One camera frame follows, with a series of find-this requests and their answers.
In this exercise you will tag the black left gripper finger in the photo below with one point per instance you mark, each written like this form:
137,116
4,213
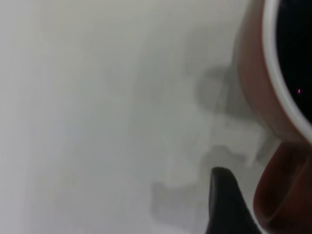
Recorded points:
226,207

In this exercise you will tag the red mug with white interior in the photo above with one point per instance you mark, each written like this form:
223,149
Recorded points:
254,97

